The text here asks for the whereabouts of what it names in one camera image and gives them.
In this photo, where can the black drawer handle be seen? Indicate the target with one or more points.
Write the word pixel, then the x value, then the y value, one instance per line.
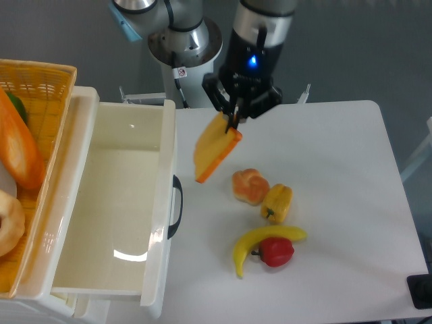
pixel 176 208

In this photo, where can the toy knotted bread roll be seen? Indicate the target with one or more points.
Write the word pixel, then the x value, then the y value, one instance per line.
pixel 249 186

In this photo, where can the yellow toy banana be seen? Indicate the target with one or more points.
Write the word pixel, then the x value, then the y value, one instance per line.
pixel 250 240

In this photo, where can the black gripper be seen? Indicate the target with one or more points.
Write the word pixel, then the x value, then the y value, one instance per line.
pixel 243 87

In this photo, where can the open white upper drawer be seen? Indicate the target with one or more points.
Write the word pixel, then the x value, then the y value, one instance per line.
pixel 119 235

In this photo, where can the orange woven plastic basket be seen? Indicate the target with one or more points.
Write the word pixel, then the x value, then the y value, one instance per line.
pixel 45 90

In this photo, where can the red toy bell pepper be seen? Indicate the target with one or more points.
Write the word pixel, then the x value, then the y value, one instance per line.
pixel 274 252

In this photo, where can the green toy pepper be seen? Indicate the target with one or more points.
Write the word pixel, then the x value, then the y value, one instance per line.
pixel 18 104

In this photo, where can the orange toy bread slice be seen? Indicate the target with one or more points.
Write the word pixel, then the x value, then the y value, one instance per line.
pixel 213 146

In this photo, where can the white plastic drawer cabinet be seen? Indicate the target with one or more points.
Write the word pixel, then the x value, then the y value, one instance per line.
pixel 34 300

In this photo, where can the orange toy baguette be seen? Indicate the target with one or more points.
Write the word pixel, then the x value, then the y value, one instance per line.
pixel 19 152

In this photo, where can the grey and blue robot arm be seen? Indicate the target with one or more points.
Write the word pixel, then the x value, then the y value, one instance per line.
pixel 201 70

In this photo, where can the black device at table edge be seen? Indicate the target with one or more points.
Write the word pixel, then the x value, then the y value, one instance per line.
pixel 420 290

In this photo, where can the beige toy bagel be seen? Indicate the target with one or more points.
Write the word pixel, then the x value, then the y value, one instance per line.
pixel 12 222

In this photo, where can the yellow toy bell pepper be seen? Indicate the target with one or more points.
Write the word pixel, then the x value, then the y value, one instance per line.
pixel 276 204

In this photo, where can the white frame at right edge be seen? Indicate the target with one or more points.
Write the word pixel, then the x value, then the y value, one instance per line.
pixel 420 154

